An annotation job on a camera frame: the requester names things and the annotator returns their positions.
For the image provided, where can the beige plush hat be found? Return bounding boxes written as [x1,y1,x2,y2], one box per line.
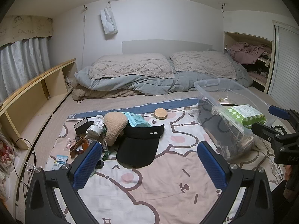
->
[103,112,129,146]

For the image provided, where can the white hanging bag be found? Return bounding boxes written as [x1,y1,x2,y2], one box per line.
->
[100,1,118,40]

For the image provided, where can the cartoon printed blanket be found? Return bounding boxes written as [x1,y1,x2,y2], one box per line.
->
[44,107,288,224]

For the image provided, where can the thin wall cable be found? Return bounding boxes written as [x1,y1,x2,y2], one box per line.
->
[81,0,90,69]

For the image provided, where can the cartoon printed valance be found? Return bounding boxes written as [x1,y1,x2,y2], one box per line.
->
[0,15,54,48]

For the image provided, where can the black open box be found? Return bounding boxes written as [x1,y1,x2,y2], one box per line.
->
[73,117,96,134]

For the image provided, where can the green white wet wipes pack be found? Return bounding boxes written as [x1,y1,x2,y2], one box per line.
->
[228,104,267,127]

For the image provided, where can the beige textured pillow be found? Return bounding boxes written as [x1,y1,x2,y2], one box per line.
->
[89,52,175,80]
[170,51,237,79]

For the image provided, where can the blue striped mat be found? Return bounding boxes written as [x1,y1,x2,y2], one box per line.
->
[70,98,199,119]

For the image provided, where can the brown leather case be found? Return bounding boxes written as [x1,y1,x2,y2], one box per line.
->
[70,136,89,159]

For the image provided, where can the wooden bedside shelf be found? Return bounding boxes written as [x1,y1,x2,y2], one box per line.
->
[0,58,78,150]

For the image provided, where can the beige folded blanket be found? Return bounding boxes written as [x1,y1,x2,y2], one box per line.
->
[71,84,141,101]

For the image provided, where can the pink artificial flowers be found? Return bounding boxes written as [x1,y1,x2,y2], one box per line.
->
[0,135,14,175]

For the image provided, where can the round wooden lid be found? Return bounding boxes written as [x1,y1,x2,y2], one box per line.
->
[154,108,168,119]

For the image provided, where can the grey blue duvet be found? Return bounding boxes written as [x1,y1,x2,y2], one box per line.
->
[74,59,254,96]

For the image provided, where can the black sun visor cap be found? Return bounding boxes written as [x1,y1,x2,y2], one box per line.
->
[116,124,165,168]

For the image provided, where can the black cable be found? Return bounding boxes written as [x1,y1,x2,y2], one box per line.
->
[13,138,38,187]

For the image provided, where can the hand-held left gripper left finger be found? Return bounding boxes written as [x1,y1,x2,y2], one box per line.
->
[24,141,104,224]

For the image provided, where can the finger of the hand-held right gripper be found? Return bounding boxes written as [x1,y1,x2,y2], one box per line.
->
[268,106,299,125]
[252,122,285,143]

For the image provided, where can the wall closet niche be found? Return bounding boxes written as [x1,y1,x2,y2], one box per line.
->
[223,31,274,92]

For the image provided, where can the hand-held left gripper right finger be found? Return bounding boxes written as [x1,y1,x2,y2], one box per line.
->
[197,141,275,224]

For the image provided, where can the pale grey curtain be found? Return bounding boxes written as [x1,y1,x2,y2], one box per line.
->
[0,37,50,103]

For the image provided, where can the blue white sachet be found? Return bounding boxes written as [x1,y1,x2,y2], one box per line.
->
[52,154,68,169]

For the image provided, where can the white shutter door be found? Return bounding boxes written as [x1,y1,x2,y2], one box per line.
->
[266,20,299,109]

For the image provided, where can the white crumpled bottle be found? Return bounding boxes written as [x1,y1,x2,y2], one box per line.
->
[94,114,105,129]

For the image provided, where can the clear plastic storage box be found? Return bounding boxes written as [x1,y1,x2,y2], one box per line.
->
[193,78,277,161]

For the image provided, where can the pink clothes pile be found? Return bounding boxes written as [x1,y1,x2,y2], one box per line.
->
[227,42,271,64]

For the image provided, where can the teal packet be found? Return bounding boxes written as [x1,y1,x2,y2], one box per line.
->
[123,112,152,128]

